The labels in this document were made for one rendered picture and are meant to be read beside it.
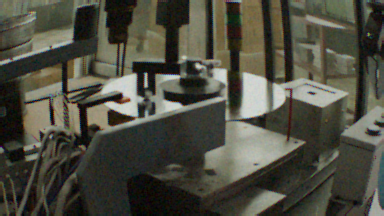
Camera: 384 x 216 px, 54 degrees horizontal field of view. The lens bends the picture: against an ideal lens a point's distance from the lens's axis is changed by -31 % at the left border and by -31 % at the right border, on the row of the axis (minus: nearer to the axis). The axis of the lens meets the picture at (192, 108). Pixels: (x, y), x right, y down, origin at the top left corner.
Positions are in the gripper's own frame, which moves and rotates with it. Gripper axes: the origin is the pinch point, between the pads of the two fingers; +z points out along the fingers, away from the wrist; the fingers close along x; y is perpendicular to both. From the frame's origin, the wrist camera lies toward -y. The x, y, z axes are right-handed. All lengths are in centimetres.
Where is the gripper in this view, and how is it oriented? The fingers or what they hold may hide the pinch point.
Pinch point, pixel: (377, 94)
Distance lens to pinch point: 89.6
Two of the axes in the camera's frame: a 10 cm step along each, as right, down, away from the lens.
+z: 0.0, 9.5, 3.0
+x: -6.9, -2.2, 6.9
